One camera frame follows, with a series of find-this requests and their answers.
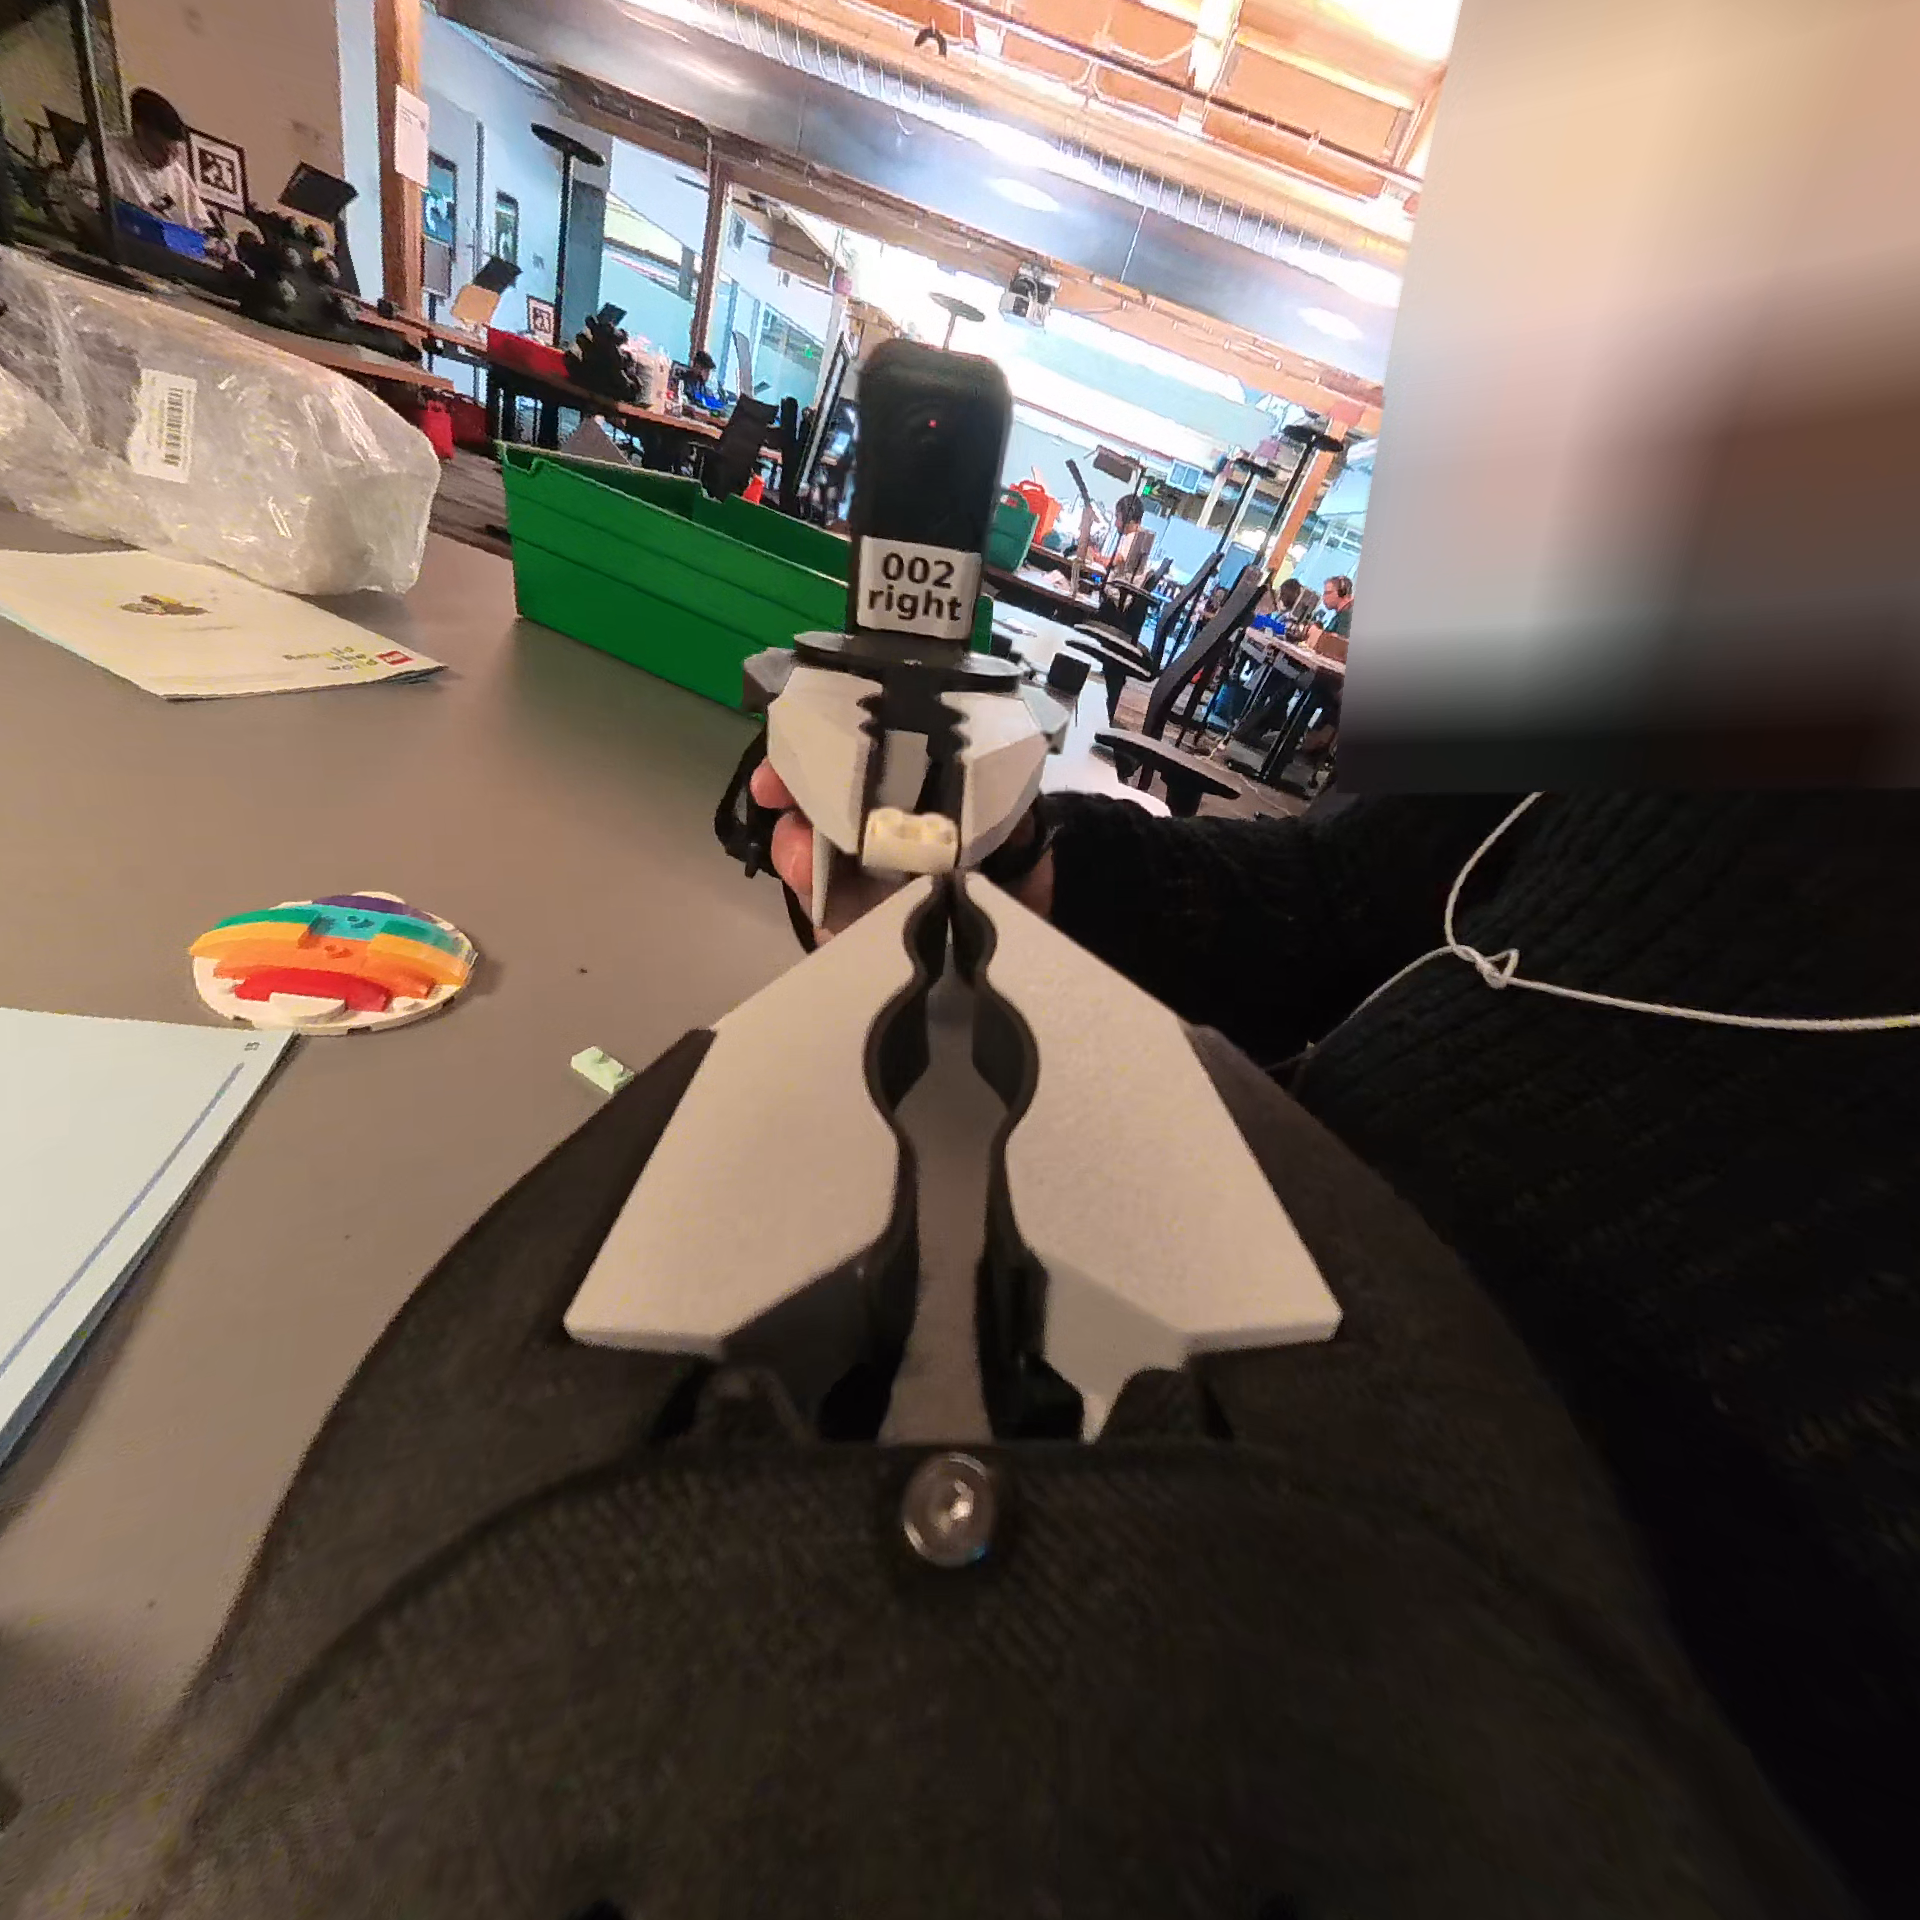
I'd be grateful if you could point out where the thin white string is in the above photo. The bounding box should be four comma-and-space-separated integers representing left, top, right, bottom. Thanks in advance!
1266, 790, 1920, 1077

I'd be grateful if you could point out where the person's black sweater torso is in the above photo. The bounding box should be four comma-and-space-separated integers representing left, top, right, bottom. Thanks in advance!
1274, 790, 1920, 1920

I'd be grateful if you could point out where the black office chair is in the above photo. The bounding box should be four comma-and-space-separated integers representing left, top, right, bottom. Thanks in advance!
1093, 567, 1280, 801

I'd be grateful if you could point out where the round rainbow lego disc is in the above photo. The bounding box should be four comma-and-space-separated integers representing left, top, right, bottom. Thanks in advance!
190, 892, 480, 1037

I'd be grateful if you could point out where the green plastic bin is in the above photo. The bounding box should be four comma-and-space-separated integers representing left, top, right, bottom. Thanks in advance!
497, 441, 1000, 725

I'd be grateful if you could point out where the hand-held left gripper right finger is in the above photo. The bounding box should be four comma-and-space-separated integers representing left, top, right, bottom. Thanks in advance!
958, 871, 1343, 1443

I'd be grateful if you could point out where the light blue instruction booklet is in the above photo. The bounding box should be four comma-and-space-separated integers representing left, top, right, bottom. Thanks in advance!
0, 1005, 300, 1467

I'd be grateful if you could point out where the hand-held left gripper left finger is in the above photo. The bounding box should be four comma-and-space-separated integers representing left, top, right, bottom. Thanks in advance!
564, 878, 961, 1362

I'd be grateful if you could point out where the person's right forearm black sleeve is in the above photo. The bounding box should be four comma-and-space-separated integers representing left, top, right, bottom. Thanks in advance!
1044, 790, 1441, 1077

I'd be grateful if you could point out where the person's right hand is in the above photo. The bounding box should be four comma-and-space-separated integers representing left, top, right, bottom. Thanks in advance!
750, 758, 911, 943

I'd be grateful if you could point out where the clear plastic bag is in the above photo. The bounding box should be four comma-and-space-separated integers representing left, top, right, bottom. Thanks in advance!
0, 245, 444, 597

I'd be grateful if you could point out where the white instruction booklet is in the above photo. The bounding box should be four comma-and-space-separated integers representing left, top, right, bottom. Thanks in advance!
0, 548, 447, 705

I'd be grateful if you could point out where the black floor lamp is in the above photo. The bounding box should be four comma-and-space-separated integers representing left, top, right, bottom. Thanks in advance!
533, 124, 609, 441

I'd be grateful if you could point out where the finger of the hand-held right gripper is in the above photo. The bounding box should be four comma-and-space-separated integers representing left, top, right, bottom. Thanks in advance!
765, 665, 921, 932
918, 702, 1047, 876

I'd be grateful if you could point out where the wooden post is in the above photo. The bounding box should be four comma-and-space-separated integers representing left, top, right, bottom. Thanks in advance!
372, 0, 432, 321

